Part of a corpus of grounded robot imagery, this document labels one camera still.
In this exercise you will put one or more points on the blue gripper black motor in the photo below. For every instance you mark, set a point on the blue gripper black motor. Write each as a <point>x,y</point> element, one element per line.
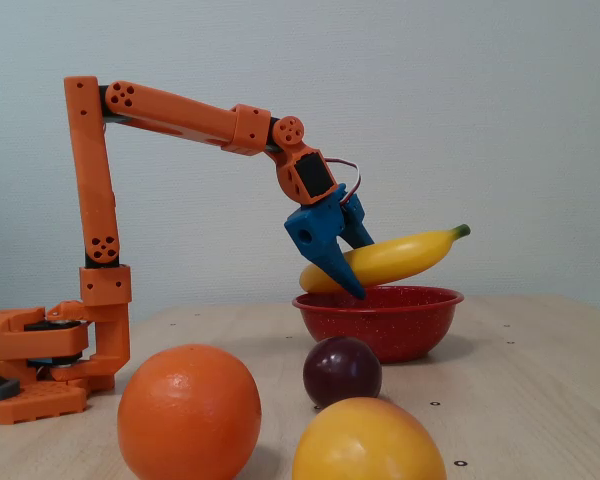
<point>316,231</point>

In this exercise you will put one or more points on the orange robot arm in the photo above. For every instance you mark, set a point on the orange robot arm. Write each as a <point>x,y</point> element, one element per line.
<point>180,115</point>

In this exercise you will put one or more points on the yellow orange toy peach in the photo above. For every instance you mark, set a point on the yellow orange toy peach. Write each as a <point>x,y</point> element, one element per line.
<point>370,445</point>

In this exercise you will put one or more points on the dark purple toy plum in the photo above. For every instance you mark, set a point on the dark purple toy plum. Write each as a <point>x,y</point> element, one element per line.
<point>342,370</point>

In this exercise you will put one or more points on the orange robot base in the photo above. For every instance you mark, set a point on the orange robot base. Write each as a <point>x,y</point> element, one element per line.
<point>30,405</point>

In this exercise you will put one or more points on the dark grey table clamp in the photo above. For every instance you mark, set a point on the dark grey table clamp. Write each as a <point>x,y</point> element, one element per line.
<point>0,392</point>

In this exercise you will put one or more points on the yellow toy banana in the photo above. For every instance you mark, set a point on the yellow toy banana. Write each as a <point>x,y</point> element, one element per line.
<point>405,255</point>

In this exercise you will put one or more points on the orange toy fruit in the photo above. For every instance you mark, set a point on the orange toy fruit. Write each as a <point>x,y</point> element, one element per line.
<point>190,415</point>

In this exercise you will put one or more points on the red speckled bowl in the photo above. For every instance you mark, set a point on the red speckled bowl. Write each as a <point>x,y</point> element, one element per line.
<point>395,320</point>

